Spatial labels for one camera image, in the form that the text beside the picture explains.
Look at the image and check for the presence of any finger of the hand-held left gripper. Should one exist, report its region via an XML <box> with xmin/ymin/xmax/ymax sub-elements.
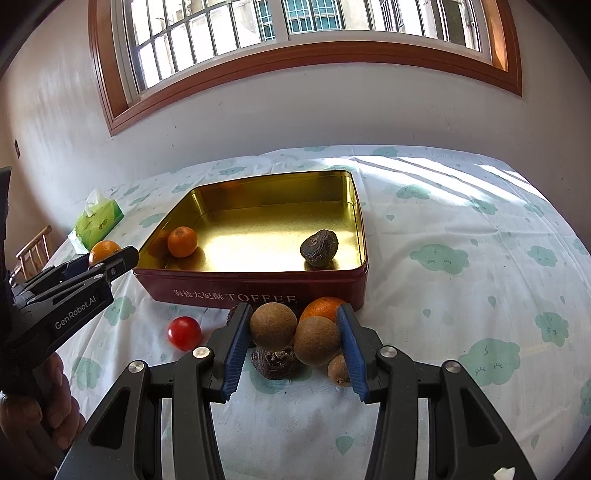
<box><xmin>23</xmin><ymin>246</ymin><xmax>140</xmax><ymax>304</ymax></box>
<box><xmin>11</xmin><ymin>255</ymin><xmax>91</xmax><ymax>292</ymax></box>

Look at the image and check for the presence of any white cloud-print tablecloth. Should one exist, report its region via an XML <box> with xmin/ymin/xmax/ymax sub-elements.
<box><xmin>9</xmin><ymin>145</ymin><xmax>591</xmax><ymax>480</ymax></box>

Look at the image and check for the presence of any green tissue pack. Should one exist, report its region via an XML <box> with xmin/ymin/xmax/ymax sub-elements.
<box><xmin>68</xmin><ymin>188</ymin><xmax>125</xmax><ymax>254</ymax></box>

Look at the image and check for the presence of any window with brown wooden frame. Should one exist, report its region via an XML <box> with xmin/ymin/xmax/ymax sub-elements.
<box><xmin>88</xmin><ymin>0</ymin><xmax>523</xmax><ymax>136</ymax></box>

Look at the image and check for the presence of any wooden chair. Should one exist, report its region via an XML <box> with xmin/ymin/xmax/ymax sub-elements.
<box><xmin>9</xmin><ymin>225</ymin><xmax>52</xmax><ymax>282</ymax></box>

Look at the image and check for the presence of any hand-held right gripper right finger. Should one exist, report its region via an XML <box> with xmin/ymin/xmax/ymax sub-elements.
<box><xmin>335</xmin><ymin>305</ymin><xmax>539</xmax><ymax>480</ymax></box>

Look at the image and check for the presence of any small orange tangerine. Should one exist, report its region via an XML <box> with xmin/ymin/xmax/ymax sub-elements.
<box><xmin>167</xmin><ymin>226</ymin><xmax>199</xmax><ymax>258</ymax></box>
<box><xmin>89</xmin><ymin>240</ymin><xmax>123</xmax><ymax>267</ymax></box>

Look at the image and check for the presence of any small brown longan with stem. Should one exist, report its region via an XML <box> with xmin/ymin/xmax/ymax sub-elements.
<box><xmin>327</xmin><ymin>353</ymin><xmax>352</xmax><ymax>387</ymax></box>

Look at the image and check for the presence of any red cherry tomato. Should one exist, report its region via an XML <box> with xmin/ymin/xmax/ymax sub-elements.
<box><xmin>167</xmin><ymin>316</ymin><xmax>203</xmax><ymax>352</ymax></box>

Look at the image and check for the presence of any wrinkled dark passion fruit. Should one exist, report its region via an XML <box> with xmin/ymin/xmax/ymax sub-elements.
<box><xmin>300</xmin><ymin>229</ymin><xmax>339</xmax><ymax>268</ymax></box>
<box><xmin>250</xmin><ymin>345</ymin><xmax>305</xmax><ymax>380</ymax></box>

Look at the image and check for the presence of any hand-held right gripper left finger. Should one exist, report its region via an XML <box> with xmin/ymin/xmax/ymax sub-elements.
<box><xmin>55</xmin><ymin>304</ymin><xmax>253</xmax><ymax>480</ymax></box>

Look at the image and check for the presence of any red tin box gold inside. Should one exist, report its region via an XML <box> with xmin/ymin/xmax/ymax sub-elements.
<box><xmin>133</xmin><ymin>170</ymin><xmax>370</xmax><ymax>311</ymax></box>

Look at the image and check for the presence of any large orange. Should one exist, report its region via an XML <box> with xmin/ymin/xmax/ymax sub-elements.
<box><xmin>299</xmin><ymin>296</ymin><xmax>348</xmax><ymax>324</ymax></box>

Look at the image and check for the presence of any person's left hand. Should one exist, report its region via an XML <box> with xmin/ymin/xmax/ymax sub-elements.
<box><xmin>0</xmin><ymin>353</ymin><xmax>87</xmax><ymax>467</ymax></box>

